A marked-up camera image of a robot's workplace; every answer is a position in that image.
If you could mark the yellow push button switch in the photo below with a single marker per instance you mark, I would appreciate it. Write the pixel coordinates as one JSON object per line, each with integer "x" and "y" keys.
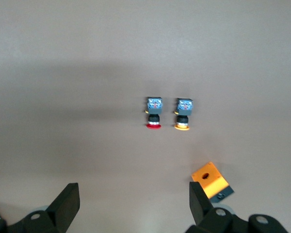
{"x": 184, "y": 108}

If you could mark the red push button switch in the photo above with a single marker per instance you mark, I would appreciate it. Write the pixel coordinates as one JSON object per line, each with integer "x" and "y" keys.
{"x": 154, "y": 106}

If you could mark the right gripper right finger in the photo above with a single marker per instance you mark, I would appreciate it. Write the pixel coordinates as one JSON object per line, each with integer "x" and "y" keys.
{"x": 203, "y": 213}

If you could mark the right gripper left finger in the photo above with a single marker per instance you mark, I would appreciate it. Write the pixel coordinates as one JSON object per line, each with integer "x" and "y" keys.
{"x": 58, "y": 213}

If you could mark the orange button enclosure box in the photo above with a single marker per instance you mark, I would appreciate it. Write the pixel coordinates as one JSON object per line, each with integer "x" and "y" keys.
{"x": 209, "y": 179}

